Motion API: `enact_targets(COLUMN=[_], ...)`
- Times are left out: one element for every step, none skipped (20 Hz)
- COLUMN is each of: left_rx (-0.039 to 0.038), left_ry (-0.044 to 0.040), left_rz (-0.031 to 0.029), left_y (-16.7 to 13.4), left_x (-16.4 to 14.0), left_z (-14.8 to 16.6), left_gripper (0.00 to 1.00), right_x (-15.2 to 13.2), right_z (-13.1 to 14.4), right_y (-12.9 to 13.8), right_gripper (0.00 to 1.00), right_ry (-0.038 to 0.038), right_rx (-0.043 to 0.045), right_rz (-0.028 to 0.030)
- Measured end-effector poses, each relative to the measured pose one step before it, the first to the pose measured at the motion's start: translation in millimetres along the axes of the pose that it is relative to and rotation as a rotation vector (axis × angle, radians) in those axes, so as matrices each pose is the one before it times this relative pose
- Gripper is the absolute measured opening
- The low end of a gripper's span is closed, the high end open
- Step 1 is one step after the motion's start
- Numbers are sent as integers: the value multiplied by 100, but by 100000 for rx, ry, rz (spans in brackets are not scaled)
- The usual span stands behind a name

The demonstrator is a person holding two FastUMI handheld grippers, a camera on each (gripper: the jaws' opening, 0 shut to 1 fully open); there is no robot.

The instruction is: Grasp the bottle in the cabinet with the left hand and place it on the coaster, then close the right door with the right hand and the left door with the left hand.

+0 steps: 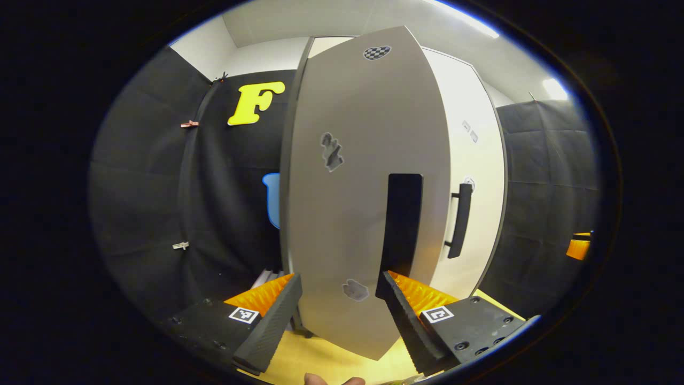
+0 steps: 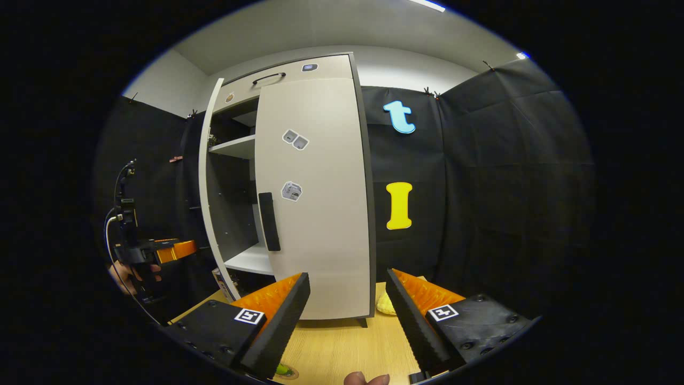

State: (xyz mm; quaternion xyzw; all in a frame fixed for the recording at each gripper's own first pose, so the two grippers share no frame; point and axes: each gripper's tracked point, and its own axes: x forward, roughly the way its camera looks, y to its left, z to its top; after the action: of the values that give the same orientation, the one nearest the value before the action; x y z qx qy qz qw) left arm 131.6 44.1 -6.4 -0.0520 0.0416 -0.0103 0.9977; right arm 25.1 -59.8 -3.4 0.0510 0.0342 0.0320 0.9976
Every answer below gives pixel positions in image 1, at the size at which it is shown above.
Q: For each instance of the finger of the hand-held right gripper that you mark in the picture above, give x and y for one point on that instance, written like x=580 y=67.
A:
x=578 y=248

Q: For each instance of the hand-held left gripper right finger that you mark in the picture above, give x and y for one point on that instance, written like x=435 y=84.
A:
x=409 y=326

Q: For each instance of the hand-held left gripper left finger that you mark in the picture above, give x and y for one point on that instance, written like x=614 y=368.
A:
x=272 y=321

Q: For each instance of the white cabinet door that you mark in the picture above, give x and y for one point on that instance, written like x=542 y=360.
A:
x=358 y=214
x=475 y=160

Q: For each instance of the grey white cabinet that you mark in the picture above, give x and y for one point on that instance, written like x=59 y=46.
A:
x=293 y=107

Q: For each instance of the black backdrop cloth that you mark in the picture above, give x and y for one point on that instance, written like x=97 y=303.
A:
x=155 y=203
x=550 y=187

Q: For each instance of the white cloth clip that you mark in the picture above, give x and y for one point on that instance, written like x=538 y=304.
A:
x=180 y=245

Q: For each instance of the small ceiling light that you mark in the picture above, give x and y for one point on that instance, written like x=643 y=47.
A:
x=554 y=88

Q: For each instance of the reddish cloth clip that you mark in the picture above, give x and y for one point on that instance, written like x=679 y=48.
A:
x=189 y=124

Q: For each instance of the black cloth clip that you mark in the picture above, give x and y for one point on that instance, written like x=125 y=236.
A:
x=220 y=78

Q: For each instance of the silver metal rail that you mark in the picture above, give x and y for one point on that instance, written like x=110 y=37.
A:
x=263 y=278

